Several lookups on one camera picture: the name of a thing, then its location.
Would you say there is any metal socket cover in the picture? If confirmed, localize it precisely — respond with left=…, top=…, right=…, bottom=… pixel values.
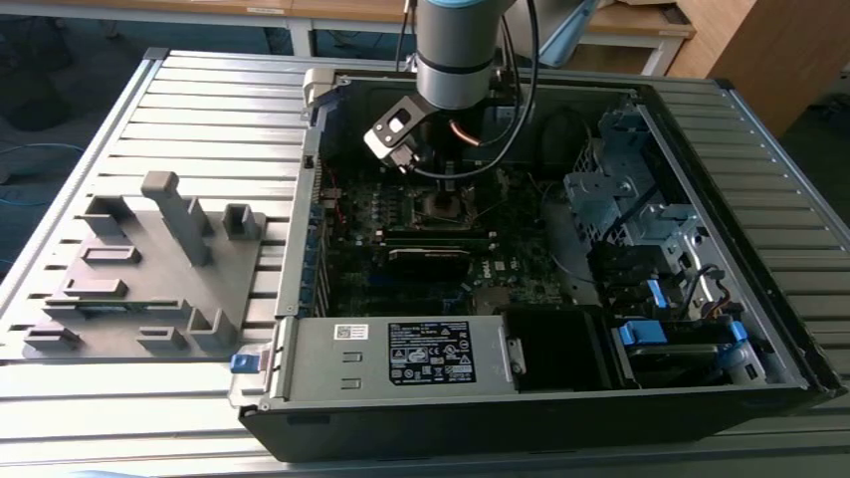
left=466, top=168, right=511, bottom=224

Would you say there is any hard disk in blue carrier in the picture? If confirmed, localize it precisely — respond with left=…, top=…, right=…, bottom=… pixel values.
left=614, top=321, right=755, bottom=389

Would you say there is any grey case release handle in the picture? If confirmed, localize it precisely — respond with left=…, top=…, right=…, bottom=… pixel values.
left=302, top=68, right=334, bottom=109

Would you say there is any grey parts rack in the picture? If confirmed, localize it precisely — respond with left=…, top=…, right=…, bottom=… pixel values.
left=23, top=170, right=268, bottom=359

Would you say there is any CPU socket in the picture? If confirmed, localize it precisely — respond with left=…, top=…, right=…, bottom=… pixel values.
left=410, top=186, right=479, bottom=231

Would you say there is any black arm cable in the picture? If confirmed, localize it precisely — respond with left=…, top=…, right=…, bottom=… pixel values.
left=398, top=0, right=540, bottom=180

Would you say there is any green motherboard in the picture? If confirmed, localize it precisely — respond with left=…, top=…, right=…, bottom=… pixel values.
left=311, top=158, right=599, bottom=320

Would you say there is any copper cable connector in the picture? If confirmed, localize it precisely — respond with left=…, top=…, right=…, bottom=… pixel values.
left=448, top=118, right=480, bottom=149

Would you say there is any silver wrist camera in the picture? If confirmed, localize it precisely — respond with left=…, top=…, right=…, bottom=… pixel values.
left=362, top=96, right=427, bottom=163

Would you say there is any coloured wire bundle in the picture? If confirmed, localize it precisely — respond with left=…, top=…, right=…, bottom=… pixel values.
left=704, top=297, right=739, bottom=321

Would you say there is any black fan shroud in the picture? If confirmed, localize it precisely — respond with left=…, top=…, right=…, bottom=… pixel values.
left=503, top=307, right=616, bottom=392

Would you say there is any thin grey wire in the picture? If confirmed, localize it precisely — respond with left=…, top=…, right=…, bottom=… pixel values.
left=527, top=172, right=599, bottom=286

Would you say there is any thin black wire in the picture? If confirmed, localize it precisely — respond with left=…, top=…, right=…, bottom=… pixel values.
left=682, top=262, right=726, bottom=320

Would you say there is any wooden cabinet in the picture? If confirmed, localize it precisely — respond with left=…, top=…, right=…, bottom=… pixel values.
left=667, top=0, right=850, bottom=140

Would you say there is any green RAM stick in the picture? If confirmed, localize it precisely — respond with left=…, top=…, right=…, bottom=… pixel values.
left=76, top=301, right=180, bottom=313

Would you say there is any grey power supply unit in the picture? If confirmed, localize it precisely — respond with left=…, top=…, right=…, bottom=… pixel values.
left=282, top=314, right=526, bottom=399

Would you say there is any blue floor cable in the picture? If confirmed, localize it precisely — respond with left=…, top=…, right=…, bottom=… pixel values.
left=0, top=141, right=88, bottom=208

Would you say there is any silver metal drive cage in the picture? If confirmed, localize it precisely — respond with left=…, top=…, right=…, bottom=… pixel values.
left=562, top=94, right=715, bottom=250

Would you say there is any black graphics card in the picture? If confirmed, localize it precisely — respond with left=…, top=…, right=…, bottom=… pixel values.
left=387, top=246, right=474, bottom=285

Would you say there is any silver CPU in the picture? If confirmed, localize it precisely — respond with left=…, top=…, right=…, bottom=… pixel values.
left=424, top=192, right=467, bottom=223

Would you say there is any dark office chair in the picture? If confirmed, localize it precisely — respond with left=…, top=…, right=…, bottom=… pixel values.
left=0, top=19, right=75, bottom=133

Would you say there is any black PC case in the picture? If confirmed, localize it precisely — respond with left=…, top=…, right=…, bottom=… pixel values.
left=227, top=67, right=849, bottom=464

